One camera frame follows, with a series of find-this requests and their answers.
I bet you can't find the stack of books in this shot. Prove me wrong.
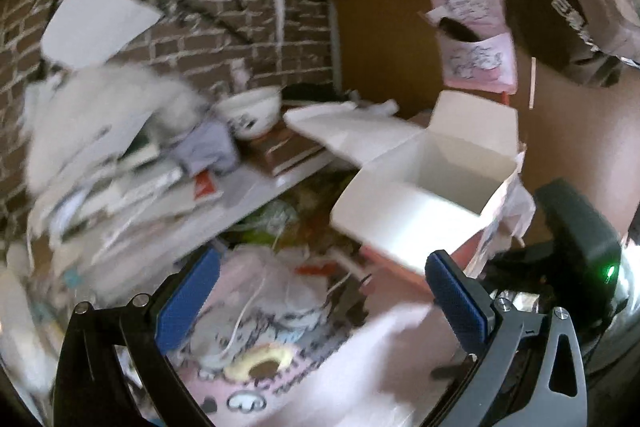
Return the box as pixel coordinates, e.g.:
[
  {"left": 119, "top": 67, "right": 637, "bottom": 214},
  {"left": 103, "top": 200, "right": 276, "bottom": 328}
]
[{"left": 27, "top": 127, "right": 236, "bottom": 268}]

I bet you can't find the white paper strip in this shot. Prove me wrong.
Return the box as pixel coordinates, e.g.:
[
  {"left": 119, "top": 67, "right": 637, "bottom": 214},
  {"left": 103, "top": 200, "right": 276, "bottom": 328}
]
[{"left": 272, "top": 0, "right": 287, "bottom": 52}]

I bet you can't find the pile of clear wrappers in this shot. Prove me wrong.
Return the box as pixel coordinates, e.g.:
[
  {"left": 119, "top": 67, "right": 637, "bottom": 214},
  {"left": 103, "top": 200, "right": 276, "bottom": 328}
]
[{"left": 225, "top": 187, "right": 361, "bottom": 258}]

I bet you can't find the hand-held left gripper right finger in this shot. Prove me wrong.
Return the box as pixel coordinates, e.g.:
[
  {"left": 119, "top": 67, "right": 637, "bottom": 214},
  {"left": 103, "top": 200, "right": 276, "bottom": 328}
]
[{"left": 420, "top": 249, "right": 588, "bottom": 427}]

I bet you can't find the clear plastic bag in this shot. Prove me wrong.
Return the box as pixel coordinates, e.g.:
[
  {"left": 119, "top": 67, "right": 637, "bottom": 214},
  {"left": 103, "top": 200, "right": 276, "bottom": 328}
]
[{"left": 225, "top": 247, "right": 346, "bottom": 323}]

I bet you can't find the large white fluffy plush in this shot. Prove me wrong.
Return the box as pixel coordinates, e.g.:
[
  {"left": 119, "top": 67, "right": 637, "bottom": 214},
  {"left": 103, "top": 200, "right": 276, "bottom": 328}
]
[{"left": 22, "top": 62, "right": 211, "bottom": 198}]

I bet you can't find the white cable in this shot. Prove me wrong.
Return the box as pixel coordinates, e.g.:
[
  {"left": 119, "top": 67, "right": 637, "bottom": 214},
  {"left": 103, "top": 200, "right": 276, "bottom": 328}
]
[{"left": 220, "top": 227, "right": 351, "bottom": 358}]

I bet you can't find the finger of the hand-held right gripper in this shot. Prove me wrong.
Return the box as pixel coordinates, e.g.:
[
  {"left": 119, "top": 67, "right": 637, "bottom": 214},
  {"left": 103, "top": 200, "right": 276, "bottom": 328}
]
[
  {"left": 480, "top": 244, "right": 556, "bottom": 293},
  {"left": 430, "top": 349, "right": 478, "bottom": 382}
]

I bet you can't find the red snack packet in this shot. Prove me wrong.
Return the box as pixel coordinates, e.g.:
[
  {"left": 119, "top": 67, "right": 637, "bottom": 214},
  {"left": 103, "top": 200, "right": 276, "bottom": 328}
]
[{"left": 295, "top": 261, "right": 337, "bottom": 276}]

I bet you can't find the black and white fluffy cloth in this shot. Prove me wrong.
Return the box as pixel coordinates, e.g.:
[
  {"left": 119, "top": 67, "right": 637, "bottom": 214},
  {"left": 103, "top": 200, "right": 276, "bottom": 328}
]
[{"left": 282, "top": 82, "right": 401, "bottom": 118}]

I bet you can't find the white paper sheet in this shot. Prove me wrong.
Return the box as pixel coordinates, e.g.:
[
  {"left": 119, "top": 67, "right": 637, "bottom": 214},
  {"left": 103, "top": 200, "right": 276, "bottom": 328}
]
[{"left": 40, "top": 0, "right": 163, "bottom": 70}]

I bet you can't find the white panda bowl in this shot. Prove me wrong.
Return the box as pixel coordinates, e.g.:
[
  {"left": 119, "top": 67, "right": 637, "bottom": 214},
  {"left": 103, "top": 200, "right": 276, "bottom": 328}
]
[{"left": 212, "top": 86, "right": 283, "bottom": 142}]

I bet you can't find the purple cloth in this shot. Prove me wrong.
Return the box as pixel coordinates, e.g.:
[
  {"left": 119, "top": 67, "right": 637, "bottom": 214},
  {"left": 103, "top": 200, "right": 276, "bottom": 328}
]
[{"left": 172, "top": 122, "right": 241, "bottom": 178}]

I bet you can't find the brown flat box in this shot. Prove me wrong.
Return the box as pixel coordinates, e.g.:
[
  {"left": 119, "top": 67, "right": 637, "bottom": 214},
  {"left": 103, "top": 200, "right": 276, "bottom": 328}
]
[{"left": 245, "top": 127, "right": 331, "bottom": 180}]

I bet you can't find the pink cartoon cardboard box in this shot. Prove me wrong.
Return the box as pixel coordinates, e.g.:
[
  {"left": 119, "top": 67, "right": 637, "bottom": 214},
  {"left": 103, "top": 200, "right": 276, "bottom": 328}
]
[{"left": 282, "top": 89, "right": 538, "bottom": 295}]

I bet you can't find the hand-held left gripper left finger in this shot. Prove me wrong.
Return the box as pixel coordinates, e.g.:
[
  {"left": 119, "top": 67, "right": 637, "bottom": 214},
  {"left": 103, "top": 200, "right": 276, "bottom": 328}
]
[{"left": 50, "top": 247, "right": 223, "bottom": 427}]

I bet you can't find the white wall charger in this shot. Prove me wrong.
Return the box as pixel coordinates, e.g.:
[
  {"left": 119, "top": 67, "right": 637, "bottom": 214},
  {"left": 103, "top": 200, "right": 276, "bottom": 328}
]
[{"left": 230, "top": 57, "right": 251, "bottom": 92}]

